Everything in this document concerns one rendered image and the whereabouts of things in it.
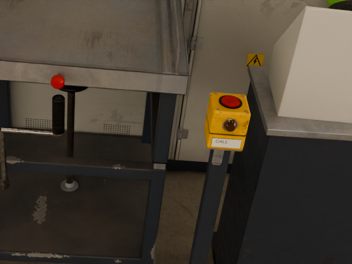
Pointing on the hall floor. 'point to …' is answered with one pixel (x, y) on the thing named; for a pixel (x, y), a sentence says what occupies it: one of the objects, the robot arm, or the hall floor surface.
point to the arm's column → (286, 200)
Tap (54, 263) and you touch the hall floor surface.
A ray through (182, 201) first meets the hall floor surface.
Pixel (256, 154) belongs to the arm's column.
